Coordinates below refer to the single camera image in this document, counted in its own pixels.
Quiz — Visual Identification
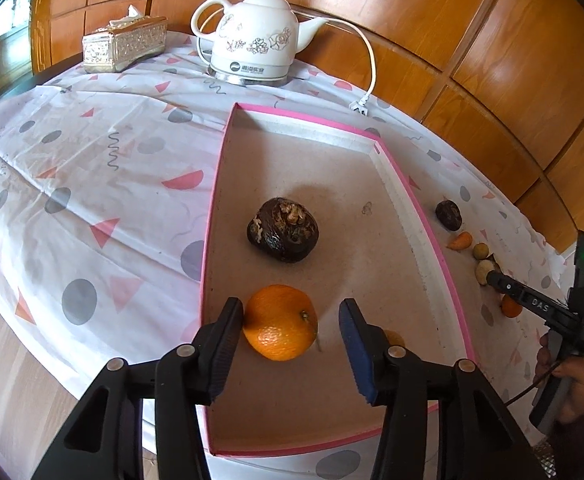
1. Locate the small orange tangerine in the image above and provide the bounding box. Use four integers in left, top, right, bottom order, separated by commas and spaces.
500, 295, 523, 318

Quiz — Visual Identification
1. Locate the eggplant piece long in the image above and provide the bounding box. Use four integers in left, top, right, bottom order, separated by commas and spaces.
474, 259, 497, 286

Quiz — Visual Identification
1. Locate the small yellow potato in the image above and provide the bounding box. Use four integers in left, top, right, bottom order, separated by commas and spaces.
472, 243, 490, 261

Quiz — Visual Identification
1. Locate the orange carrot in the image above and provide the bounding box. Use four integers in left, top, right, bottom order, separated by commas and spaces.
447, 231, 473, 252

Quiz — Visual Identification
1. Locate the dark wrinkled fruit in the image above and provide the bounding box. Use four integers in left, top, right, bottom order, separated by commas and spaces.
246, 197, 320, 263
435, 200, 463, 232

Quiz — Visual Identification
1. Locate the large orange with stem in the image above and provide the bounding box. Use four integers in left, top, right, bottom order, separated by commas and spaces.
243, 284, 318, 362

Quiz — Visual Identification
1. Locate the person's right hand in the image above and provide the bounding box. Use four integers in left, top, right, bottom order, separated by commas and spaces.
551, 356, 584, 424

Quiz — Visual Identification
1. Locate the pink rimmed cardboard box lid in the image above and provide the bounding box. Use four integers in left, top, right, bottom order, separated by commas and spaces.
201, 104, 474, 457

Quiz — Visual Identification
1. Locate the white patterned tablecloth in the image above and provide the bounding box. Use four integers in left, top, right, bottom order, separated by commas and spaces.
0, 32, 564, 396

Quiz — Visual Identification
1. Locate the silver ornate tissue box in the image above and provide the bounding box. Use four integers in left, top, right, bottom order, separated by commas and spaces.
81, 6, 168, 73

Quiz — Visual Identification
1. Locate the white ceramic electric kettle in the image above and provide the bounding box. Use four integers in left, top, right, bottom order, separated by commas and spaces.
190, 0, 328, 86

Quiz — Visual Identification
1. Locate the white kettle power cord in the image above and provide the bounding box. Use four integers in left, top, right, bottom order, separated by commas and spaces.
196, 6, 378, 117

